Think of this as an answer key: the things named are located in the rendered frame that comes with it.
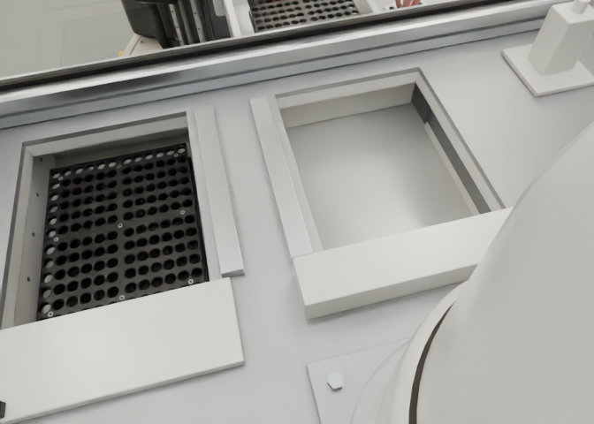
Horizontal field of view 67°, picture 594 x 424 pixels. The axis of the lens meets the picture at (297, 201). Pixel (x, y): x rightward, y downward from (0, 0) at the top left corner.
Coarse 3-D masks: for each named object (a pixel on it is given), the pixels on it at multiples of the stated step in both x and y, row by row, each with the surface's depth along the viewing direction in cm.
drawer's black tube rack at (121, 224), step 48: (48, 192) 56; (96, 192) 56; (144, 192) 55; (192, 192) 55; (48, 240) 52; (96, 240) 52; (144, 240) 55; (192, 240) 51; (48, 288) 49; (96, 288) 48; (144, 288) 51
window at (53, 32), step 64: (0, 0) 46; (64, 0) 47; (128, 0) 49; (192, 0) 50; (256, 0) 52; (320, 0) 54; (384, 0) 56; (448, 0) 59; (0, 64) 51; (64, 64) 53
